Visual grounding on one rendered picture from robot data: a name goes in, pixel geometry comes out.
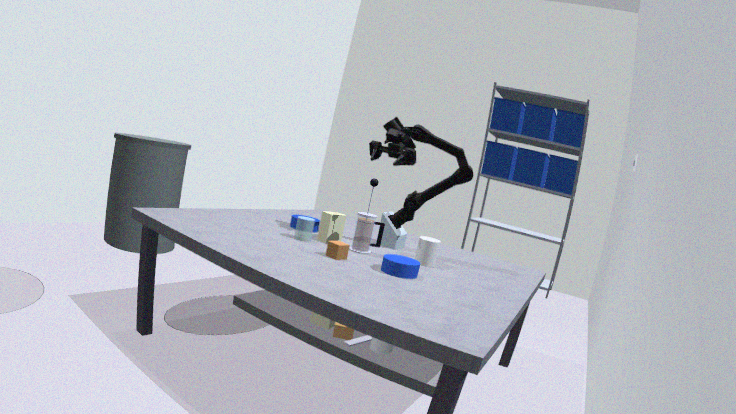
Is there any white cylinder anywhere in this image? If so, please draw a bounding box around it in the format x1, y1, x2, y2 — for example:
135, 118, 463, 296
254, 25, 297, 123
370, 337, 393, 354
414, 237, 441, 267

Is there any grey lower shelf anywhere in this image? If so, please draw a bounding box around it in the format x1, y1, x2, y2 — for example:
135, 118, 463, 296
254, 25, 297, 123
233, 290, 443, 397

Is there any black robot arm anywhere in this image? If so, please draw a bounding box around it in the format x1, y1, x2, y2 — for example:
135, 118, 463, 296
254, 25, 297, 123
383, 116, 473, 229

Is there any pale cyan cylinder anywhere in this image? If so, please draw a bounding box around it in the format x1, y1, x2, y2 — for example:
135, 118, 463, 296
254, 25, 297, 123
294, 216, 315, 242

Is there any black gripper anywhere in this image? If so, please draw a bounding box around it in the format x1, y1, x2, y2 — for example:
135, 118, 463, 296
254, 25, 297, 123
369, 140, 416, 166

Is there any french press coffee maker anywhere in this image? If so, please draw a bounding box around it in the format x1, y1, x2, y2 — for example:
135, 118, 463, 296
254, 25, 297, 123
349, 178, 385, 255

